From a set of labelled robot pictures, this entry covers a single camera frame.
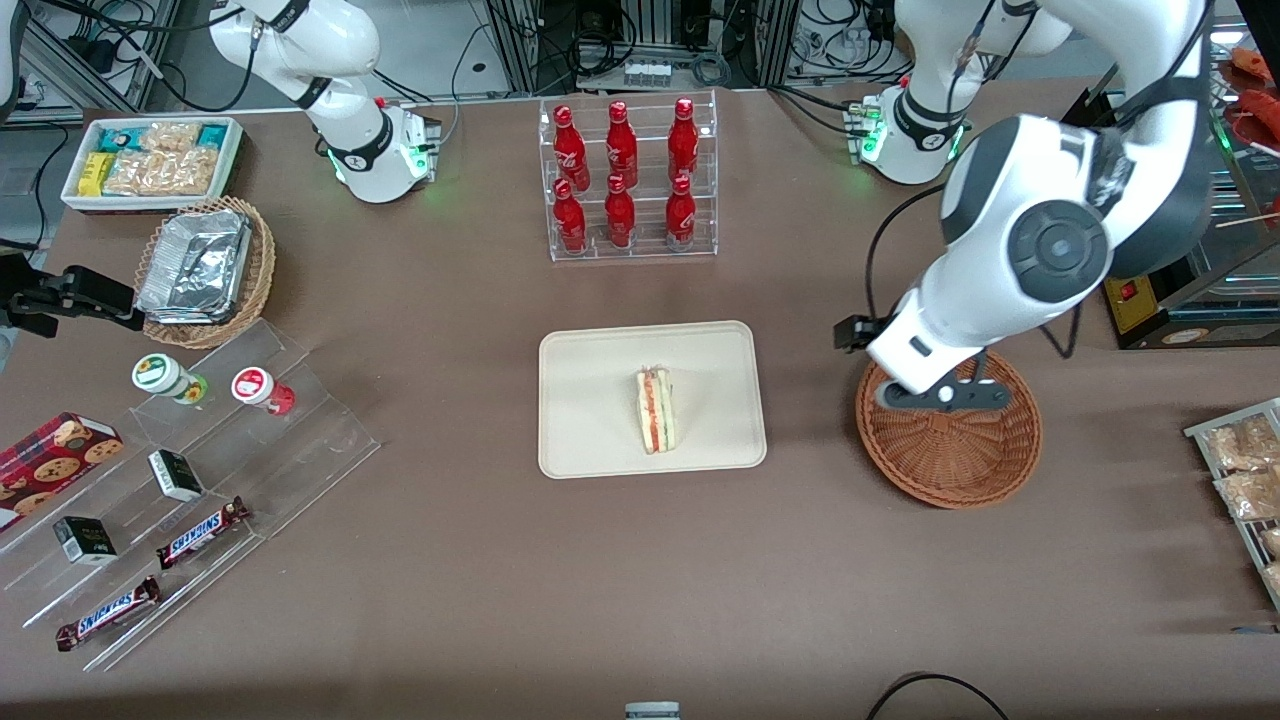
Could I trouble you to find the triangle sandwich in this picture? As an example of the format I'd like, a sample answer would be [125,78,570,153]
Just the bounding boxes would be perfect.
[636,367,678,456]

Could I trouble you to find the round brown wicker basket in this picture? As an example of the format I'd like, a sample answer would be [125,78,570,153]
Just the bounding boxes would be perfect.
[855,345,1043,510]

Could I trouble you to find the beige plastic tray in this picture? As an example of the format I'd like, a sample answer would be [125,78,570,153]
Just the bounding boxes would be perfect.
[538,320,768,480]

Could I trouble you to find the oval light wicker basket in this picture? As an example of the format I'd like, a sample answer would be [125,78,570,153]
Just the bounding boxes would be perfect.
[135,196,277,350]

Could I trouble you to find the aluminium foil tray stack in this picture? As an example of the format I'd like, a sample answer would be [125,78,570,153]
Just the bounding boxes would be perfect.
[138,208,253,326]

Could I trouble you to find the black food warmer cabinet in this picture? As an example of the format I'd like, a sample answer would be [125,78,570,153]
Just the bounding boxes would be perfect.
[1062,0,1280,351]

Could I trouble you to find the red cola bottle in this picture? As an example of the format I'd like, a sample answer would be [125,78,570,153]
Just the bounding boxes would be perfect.
[604,174,637,249]
[553,105,591,191]
[606,100,639,188]
[665,175,697,246]
[668,97,700,183]
[553,178,588,253]

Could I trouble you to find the clear acrylic bottle rack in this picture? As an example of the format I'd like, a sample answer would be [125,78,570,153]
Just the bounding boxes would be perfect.
[539,89,719,263]

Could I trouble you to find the clear acrylic stepped display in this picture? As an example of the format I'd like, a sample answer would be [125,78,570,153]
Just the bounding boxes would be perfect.
[0,318,381,673]

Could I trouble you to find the red label white-lid cup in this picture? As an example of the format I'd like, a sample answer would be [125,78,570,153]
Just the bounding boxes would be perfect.
[231,367,296,416]

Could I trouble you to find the white snack bin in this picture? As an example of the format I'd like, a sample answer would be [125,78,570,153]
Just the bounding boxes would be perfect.
[60,116,245,215]

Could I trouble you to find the snickers chocolate bar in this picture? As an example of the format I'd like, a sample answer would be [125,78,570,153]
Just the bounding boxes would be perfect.
[156,497,251,571]
[55,576,161,652]

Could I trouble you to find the small black box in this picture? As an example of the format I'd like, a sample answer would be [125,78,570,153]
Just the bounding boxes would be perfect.
[148,449,205,503]
[52,516,118,567]

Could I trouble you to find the green label white-lid cup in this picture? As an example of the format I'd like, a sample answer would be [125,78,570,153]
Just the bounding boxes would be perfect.
[132,353,209,405]

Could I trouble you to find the clear cracker pack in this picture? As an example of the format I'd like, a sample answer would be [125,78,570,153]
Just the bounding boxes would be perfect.
[140,121,203,153]
[160,147,219,196]
[103,150,166,196]

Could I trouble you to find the red cookie box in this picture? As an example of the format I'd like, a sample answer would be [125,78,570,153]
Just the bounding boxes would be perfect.
[0,412,124,531]

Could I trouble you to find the black wrist mount bracket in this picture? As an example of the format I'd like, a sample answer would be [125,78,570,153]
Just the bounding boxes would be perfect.
[0,255,145,339]
[834,314,894,353]

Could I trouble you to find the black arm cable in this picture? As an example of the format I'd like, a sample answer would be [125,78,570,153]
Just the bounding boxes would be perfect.
[863,184,1088,361]

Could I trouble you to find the grey wire rack tray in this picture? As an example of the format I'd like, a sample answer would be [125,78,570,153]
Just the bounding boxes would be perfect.
[1184,398,1280,613]

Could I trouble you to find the black table cable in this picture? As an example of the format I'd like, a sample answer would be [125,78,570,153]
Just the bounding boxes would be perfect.
[865,672,1011,720]

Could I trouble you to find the aluminium frame rack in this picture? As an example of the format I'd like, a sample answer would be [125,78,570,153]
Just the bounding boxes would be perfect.
[485,0,801,93]

